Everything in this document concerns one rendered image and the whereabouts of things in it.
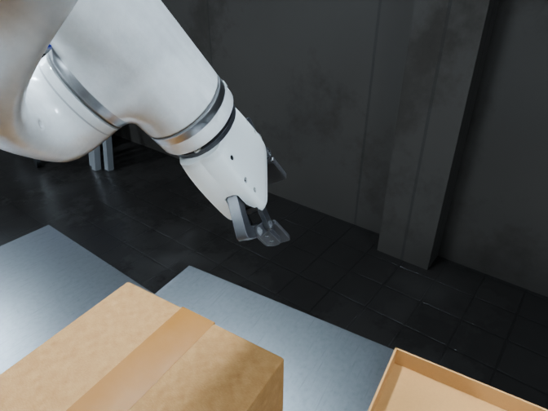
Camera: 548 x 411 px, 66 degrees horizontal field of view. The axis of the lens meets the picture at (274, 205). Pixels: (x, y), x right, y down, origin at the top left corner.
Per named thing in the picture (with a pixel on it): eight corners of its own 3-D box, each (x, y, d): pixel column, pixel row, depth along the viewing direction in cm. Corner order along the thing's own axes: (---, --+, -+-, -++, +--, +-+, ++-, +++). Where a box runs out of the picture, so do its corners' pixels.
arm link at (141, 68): (148, 161, 36) (232, 91, 36) (4, 37, 27) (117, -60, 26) (129, 116, 42) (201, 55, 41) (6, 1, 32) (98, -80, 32)
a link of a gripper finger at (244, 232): (223, 163, 44) (249, 189, 48) (221, 227, 40) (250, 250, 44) (232, 159, 44) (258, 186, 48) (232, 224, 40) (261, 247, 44)
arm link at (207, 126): (152, 86, 43) (170, 107, 45) (137, 151, 38) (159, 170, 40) (221, 52, 40) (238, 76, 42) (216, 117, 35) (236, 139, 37)
